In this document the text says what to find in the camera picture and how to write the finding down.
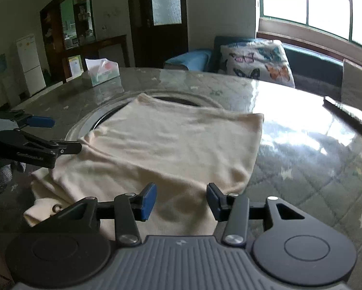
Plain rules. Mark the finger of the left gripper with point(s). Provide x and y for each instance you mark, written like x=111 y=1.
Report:
x=21 y=146
x=23 y=119

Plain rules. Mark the teal corner sofa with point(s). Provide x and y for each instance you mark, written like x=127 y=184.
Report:
x=312 y=71

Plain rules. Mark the dark wooden cabinet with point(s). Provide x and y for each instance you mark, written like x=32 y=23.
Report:
x=69 y=32

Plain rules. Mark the white refrigerator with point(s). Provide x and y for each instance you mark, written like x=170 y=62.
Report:
x=31 y=67

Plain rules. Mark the plain beige pillow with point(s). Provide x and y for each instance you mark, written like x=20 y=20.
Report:
x=351 y=91

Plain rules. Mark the butterfly print pillow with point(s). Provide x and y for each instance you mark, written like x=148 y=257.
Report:
x=258 y=60

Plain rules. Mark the tissue box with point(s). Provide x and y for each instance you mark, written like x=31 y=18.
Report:
x=99 y=71

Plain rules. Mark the dark wooden door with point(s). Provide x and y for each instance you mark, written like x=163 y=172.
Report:
x=159 y=30

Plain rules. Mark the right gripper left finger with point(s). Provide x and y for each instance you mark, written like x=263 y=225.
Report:
x=130 y=208

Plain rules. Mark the round black induction cooktop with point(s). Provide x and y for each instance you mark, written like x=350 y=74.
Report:
x=147 y=98

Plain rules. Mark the cream sweatshirt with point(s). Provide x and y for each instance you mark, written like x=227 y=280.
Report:
x=180 y=149

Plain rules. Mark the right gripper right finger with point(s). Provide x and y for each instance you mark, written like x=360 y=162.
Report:
x=231 y=213

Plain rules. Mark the black remote control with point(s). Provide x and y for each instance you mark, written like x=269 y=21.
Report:
x=347 y=117

